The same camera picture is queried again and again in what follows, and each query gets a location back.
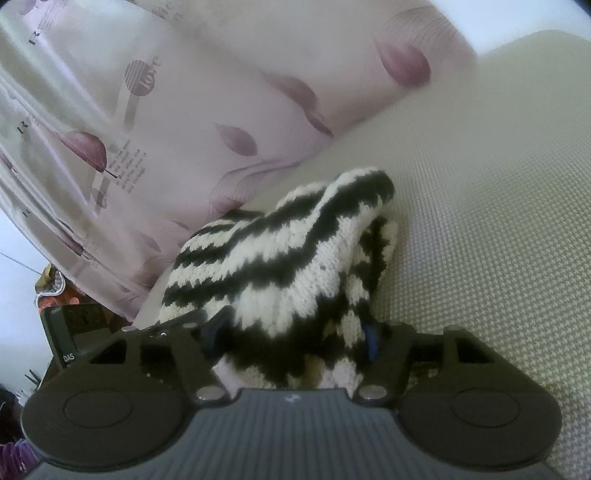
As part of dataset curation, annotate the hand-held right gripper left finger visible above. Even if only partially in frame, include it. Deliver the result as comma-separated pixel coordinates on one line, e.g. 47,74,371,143
87,307,234,408

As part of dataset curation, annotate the orange patterned clutter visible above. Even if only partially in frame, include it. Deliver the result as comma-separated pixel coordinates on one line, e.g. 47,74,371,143
34,263,86,311

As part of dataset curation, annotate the pink leaf print curtain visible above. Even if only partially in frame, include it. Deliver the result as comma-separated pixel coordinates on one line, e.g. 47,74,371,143
0,0,479,324

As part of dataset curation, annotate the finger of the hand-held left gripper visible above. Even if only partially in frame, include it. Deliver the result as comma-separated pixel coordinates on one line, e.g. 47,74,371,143
139,312,206,337

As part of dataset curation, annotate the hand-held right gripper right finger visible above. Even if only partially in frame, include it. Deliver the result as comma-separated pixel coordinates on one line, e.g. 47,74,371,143
353,322,503,409

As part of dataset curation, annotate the black and white striped knit garment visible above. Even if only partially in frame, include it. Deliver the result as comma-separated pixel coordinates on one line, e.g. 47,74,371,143
157,166,400,391

